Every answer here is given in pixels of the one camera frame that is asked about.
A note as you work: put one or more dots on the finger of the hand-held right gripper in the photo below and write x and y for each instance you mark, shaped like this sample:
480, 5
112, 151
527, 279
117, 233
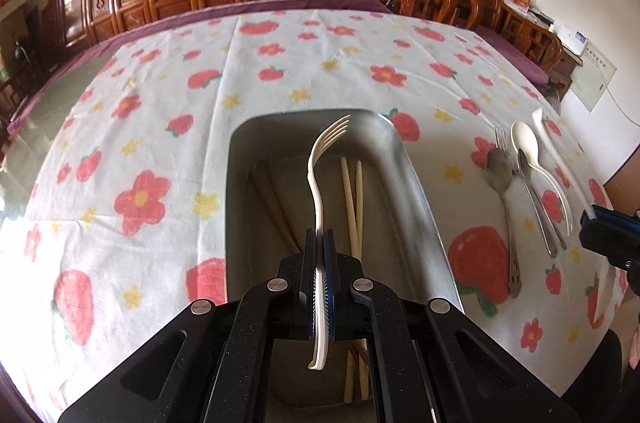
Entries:
607, 213
605, 238

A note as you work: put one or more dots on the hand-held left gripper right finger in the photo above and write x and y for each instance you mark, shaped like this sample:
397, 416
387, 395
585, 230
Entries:
329, 273

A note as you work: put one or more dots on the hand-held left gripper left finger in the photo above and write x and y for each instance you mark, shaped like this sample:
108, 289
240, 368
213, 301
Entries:
310, 248

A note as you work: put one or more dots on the wooden chopstick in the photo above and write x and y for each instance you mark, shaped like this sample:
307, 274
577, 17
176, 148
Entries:
359, 203
348, 203
284, 209

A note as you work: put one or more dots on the white plastic fork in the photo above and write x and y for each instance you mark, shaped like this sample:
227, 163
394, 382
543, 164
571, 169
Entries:
316, 183

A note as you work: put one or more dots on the rectangular metal tray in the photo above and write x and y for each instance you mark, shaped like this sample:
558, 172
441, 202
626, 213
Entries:
400, 213

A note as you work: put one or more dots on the small metal spoon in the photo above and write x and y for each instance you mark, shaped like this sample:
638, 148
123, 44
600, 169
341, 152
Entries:
542, 223

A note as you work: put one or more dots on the large metal spoon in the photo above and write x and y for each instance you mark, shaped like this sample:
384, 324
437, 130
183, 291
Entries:
499, 170

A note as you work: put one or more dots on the metal fork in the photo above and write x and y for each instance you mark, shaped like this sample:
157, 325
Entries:
500, 140

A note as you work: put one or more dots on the white panel board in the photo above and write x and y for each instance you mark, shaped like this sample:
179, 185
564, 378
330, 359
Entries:
595, 75

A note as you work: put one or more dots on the white router box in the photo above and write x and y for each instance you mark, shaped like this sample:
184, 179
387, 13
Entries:
574, 42

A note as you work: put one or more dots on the purple armchair cushion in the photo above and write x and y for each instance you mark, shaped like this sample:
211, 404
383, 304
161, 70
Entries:
515, 53

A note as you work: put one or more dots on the strawberry flower print tablecloth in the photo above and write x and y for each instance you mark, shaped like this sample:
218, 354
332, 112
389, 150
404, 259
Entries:
150, 103

